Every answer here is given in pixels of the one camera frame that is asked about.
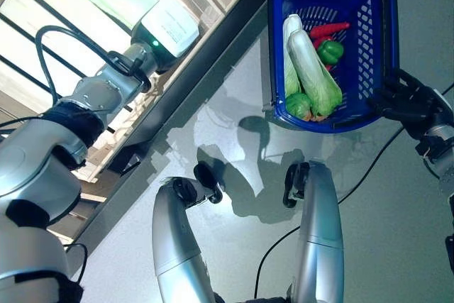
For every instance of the silver robot leg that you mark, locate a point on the silver robot leg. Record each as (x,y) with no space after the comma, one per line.
(174,232)
(319,232)

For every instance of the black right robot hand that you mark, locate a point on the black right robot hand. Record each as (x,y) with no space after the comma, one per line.
(408,104)

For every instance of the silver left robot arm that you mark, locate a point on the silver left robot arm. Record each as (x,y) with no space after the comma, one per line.
(99,90)

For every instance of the wooden display rack dark frame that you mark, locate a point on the wooden display rack dark frame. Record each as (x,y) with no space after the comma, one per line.
(198,79)

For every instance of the silver right robot leg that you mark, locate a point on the silver right robot leg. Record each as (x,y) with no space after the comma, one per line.
(319,232)

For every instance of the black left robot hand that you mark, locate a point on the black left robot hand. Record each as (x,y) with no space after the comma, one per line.
(170,30)

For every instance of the blue plastic shopping basket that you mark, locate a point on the blue plastic shopping basket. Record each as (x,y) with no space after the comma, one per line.
(376,33)

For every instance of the silver left robot leg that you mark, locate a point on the silver left robot leg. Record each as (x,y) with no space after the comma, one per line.
(174,232)

